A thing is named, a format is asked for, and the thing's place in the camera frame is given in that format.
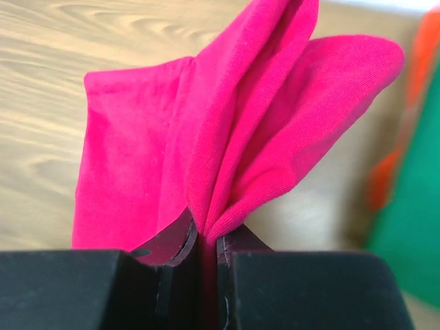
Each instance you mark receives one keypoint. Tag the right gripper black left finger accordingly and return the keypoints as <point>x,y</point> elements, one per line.
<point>152,287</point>

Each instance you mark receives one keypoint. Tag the folded green t shirt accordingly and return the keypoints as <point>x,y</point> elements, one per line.
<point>406,232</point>

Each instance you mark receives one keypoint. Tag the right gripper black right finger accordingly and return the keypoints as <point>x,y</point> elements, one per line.
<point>259,288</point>

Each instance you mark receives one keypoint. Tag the bright pink t shirt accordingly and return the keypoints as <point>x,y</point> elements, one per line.
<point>225,131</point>

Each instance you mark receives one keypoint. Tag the folded orange t shirt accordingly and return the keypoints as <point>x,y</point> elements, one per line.
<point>421,66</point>

